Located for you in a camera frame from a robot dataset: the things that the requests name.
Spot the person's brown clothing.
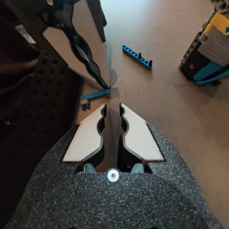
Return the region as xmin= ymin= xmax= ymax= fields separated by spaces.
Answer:
xmin=0 ymin=14 xmax=41 ymax=93

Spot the blue grey toy robot model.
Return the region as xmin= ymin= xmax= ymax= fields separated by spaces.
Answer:
xmin=179 ymin=0 xmax=229 ymax=86

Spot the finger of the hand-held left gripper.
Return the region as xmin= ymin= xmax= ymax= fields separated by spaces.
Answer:
xmin=43 ymin=26 xmax=108 ymax=90
xmin=72 ymin=0 xmax=110 ymax=88

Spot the teal long holed beam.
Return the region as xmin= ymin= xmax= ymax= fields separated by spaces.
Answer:
xmin=122 ymin=45 xmax=153 ymax=71

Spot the black perforated panel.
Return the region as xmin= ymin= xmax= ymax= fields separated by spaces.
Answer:
xmin=0 ymin=49 xmax=84 ymax=229

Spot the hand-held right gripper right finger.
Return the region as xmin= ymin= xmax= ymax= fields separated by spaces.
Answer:
xmin=120 ymin=103 xmax=165 ymax=163

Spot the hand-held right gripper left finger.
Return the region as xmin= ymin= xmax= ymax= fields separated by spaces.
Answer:
xmin=62 ymin=104 xmax=107 ymax=163

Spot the teal short beam with pins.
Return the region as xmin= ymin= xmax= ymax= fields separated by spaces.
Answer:
xmin=80 ymin=89 xmax=111 ymax=111

